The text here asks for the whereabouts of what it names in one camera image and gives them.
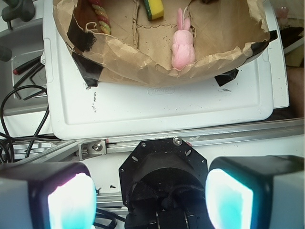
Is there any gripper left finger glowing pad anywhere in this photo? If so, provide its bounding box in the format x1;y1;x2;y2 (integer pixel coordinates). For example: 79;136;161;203
0;162;97;229

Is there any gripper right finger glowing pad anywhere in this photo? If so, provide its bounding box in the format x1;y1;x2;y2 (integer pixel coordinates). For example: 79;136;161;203
205;155;305;229

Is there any white plastic bin lid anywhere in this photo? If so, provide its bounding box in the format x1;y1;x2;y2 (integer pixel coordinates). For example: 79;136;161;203
43;0;289;140

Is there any black hex key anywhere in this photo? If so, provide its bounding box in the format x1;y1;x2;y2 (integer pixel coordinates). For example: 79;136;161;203
11;64;46;88

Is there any pink plush bunny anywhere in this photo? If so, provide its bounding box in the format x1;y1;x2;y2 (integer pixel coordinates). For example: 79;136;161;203
171;7;195;71

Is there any brown paper bag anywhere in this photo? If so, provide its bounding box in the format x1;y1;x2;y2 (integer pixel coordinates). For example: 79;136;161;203
53;0;277;87

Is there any yellow green sponge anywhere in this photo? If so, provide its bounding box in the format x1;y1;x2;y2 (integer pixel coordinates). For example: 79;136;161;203
143;0;164;21

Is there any aluminium extrusion rail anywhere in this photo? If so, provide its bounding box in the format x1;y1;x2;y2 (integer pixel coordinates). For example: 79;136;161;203
0;118;305;163

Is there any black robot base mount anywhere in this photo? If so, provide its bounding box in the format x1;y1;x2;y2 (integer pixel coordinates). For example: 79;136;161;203
119;137;212;229

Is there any black cable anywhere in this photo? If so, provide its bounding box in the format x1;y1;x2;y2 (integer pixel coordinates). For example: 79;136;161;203
0;85;52;165

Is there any red handled screwdriver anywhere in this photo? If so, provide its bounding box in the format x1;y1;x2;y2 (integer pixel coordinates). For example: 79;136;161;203
12;56;41;75

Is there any multicolour twisted rope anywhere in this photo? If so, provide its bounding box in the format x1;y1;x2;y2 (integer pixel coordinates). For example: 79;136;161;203
87;0;112;36

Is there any grey clamp handle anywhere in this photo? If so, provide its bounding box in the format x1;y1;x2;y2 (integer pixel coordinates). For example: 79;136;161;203
1;0;36;31

